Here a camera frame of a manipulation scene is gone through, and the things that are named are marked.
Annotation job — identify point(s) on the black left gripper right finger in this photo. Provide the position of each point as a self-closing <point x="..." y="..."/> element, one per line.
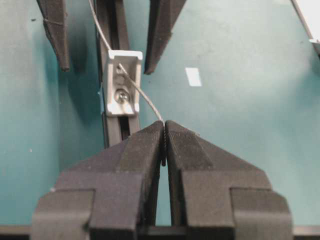
<point x="219" y="196"/>

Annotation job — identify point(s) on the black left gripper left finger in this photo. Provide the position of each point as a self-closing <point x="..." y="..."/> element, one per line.
<point x="107" y="196"/>

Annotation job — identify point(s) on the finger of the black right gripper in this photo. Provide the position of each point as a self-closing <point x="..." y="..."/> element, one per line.
<point x="163" y="15"/>
<point x="54" y="15"/>

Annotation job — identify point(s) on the white tape patch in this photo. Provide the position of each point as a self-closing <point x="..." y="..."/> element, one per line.
<point x="193" y="76"/>

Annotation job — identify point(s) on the black aluminium extrusion frame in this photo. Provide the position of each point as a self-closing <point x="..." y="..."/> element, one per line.
<point x="112" y="34"/>

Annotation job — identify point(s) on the white corner bracket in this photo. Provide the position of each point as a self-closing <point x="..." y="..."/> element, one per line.
<point x="121" y="97"/>

